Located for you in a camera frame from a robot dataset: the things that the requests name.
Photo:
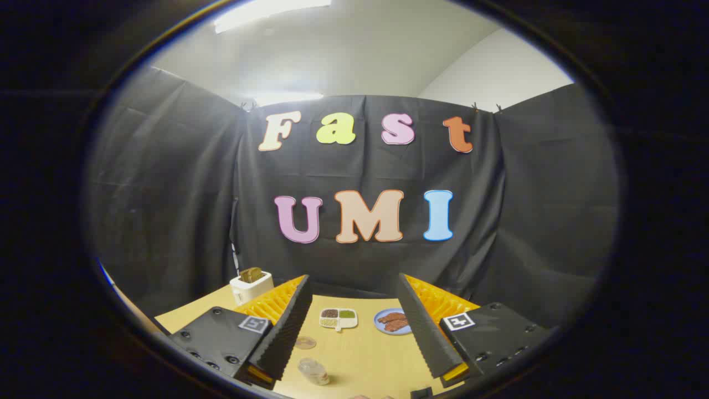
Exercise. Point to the wooden table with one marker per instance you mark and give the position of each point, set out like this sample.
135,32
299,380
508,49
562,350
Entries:
365,354

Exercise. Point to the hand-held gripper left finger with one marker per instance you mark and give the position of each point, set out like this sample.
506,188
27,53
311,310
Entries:
288,332

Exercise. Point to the blue plate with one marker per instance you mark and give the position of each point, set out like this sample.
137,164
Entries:
382,327

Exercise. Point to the white divided snack tray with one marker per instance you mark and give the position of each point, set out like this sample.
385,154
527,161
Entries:
338,318

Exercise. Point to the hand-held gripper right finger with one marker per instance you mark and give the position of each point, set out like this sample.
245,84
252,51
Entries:
421,332

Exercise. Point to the round brown coaster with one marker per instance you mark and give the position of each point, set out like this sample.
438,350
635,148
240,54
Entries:
305,342

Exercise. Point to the brown toast slice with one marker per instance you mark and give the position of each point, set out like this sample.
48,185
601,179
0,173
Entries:
251,274

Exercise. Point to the cream white toaster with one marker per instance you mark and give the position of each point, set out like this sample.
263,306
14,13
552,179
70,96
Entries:
249,289

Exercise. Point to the clear plastic juice bottle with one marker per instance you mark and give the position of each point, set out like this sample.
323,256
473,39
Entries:
313,371

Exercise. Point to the brown meat slice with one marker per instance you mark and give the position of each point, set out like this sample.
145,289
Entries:
391,317
396,326

